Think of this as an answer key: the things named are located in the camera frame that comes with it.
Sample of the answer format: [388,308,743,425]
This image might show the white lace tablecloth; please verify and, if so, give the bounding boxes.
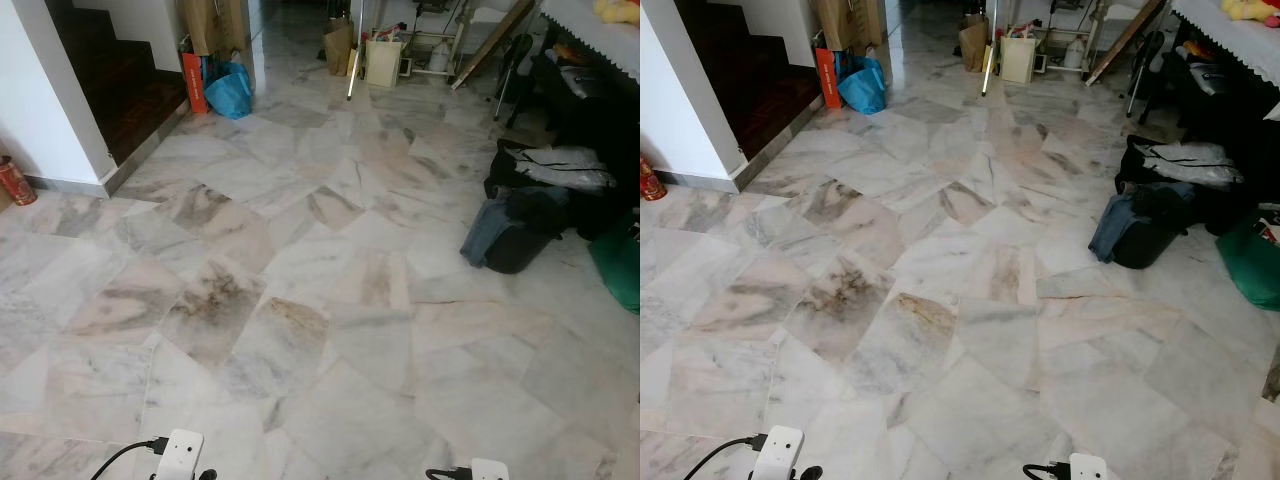
[540,0,641,81]
[1170,0,1280,91]

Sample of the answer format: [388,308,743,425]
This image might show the black metal folding frame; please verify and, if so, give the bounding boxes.
[1128,30,1169,119]
[488,33,536,126]

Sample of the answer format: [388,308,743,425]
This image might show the small brown paper bag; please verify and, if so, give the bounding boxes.
[958,15,991,73]
[322,20,357,77]

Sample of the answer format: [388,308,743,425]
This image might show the large brown paper bag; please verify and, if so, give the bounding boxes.
[815,0,886,53]
[180,0,251,57]

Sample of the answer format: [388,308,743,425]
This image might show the long wooden plank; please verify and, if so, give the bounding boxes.
[1085,0,1169,87]
[451,0,538,91]

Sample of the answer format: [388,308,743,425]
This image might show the white stick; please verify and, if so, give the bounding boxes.
[982,0,1001,97]
[346,0,367,101]

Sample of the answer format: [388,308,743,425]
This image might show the grey garment in clear plastic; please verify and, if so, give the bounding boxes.
[1135,142,1246,188]
[512,146,618,191]

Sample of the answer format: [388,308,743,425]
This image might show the blue plastic bag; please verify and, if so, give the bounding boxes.
[838,55,889,116]
[204,60,254,121]

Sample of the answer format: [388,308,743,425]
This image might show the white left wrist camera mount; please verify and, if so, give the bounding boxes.
[752,425,806,480]
[157,429,206,480]

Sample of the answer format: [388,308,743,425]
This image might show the green bag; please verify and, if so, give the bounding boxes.
[1215,215,1280,311]
[588,228,641,314]

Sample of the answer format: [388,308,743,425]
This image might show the dark wooden staircase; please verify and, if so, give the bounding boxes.
[675,0,826,161]
[45,0,191,166]

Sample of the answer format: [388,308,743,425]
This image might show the black luggage bag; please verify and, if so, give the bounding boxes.
[1115,135,1271,236]
[485,138,641,241]

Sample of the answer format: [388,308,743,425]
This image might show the yellow plush toy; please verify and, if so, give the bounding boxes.
[592,0,641,26]
[1222,0,1280,23]

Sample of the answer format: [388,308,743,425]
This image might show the cream tote bag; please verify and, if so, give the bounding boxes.
[1000,35,1038,85]
[365,38,403,88]

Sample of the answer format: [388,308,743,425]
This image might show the blue jeans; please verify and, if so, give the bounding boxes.
[1088,192,1136,264]
[460,197,516,269]

